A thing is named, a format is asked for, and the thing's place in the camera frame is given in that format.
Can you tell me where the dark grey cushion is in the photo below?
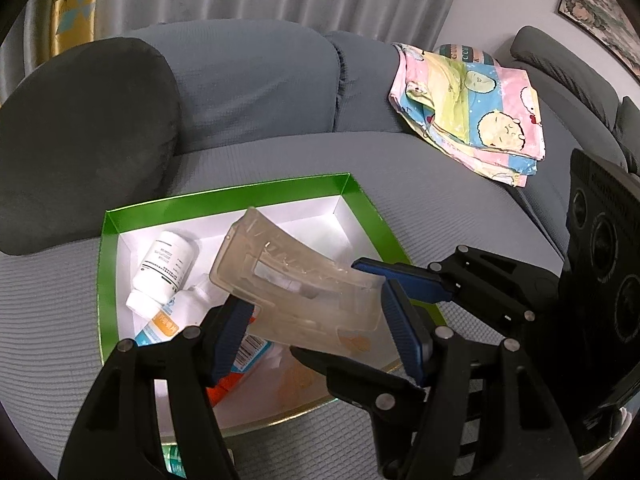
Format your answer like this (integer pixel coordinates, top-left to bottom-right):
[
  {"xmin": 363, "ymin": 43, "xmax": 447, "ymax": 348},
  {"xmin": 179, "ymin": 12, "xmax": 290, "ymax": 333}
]
[{"xmin": 0, "ymin": 37, "xmax": 182, "ymax": 256}]

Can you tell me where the yellow patterned curtain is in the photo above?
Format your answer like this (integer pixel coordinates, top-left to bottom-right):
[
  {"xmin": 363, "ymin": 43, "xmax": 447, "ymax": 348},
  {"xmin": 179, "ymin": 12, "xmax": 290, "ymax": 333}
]
[{"xmin": 50, "ymin": 0, "xmax": 103, "ymax": 56}]

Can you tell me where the small white bottle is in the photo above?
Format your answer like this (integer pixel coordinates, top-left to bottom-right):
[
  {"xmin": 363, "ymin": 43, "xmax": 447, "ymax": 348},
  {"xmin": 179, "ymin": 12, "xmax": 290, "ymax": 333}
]
[{"xmin": 134, "ymin": 272, "xmax": 226, "ymax": 347}]

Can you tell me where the round patterned pillow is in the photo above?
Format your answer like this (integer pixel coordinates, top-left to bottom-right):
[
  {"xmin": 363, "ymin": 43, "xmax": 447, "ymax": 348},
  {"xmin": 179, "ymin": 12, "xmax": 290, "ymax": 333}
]
[{"xmin": 432, "ymin": 44, "xmax": 501, "ymax": 65}]

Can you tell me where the green and white bottle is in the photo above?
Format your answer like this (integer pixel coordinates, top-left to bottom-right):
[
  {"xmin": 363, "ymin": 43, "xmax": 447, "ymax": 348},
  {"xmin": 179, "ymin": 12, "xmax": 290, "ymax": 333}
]
[{"xmin": 165, "ymin": 442, "xmax": 188, "ymax": 476}]

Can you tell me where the framed wall picture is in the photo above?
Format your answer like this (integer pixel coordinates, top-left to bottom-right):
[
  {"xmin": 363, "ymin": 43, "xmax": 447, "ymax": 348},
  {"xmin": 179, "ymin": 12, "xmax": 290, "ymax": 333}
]
[{"xmin": 557, "ymin": 0, "xmax": 640, "ymax": 73}]

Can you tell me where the grey sofa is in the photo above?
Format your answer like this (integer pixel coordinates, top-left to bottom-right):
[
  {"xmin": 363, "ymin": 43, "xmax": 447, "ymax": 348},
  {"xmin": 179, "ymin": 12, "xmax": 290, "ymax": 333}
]
[{"xmin": 0, "ymin": 19, "xmax": 640, "ymax": 480}]

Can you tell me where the clear plastic ampoule tray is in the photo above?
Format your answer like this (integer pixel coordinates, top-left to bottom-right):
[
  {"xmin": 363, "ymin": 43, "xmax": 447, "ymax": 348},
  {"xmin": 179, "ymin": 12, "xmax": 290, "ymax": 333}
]
[{"xmin": 209, "ymin": 206, "xmax": 382, "ymax": 358}]

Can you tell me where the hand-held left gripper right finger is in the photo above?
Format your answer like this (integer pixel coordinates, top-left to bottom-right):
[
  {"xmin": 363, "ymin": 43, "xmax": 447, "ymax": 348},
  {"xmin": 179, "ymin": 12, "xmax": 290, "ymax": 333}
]
[{"xmin": 381, "ymin": 279, "xmax": 584, "ymax": 480}]

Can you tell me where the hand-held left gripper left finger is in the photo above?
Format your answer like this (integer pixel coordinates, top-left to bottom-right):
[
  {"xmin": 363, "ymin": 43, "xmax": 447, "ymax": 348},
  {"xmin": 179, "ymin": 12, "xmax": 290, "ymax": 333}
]
[{"xmin": 59, "ymin": 296, "xmax": 256, "ymax": 480}]

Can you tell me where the white bottle black label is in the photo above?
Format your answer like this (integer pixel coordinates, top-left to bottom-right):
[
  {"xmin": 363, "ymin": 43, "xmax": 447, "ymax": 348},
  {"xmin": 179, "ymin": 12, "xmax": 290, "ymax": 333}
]
[{"xmin": 125, "ymin": 230, "xmax": 201, "ymax": 318}]

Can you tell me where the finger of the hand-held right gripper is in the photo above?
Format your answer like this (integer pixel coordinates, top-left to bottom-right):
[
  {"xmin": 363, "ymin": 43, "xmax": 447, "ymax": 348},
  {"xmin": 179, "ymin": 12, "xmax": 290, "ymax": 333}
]
[
  {"xmin": 290, "ymin": 347, "xmax": 427, "ymax": 477},
  {"xmin": 351, "ymin": 245, "xmax": 568, "ymax": 348}
]

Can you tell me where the red bottle blue label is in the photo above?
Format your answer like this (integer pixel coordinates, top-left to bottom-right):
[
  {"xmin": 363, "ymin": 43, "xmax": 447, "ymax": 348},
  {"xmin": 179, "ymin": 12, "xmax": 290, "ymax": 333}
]
[{"xmin": 206, "ymin": 310, "xmax": 283, "ymax": 407}]

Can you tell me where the green cardboard box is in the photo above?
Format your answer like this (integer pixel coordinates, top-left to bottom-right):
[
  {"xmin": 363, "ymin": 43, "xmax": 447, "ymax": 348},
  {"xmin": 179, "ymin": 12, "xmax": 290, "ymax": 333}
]
[{"xmin": 97, "ymin": 172, "xmax": 447, "ymax": 445}]

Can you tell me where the pastel printed blanket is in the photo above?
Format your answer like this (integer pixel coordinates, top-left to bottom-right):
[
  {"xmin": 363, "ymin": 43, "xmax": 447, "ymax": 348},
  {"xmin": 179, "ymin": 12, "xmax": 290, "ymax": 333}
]
[{"xmin": 389, "ymin": 42, "xmax": 547, "ymax": 189}]

